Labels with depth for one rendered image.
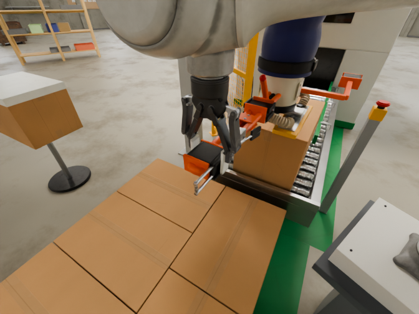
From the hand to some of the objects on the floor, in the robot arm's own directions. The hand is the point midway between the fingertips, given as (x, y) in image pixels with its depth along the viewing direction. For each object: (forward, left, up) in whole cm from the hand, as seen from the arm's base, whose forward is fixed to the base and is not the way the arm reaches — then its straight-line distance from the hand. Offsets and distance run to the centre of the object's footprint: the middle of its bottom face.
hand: (209, 157), depth 51 cm
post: (-6, -128, -120) cm, 176 cm away
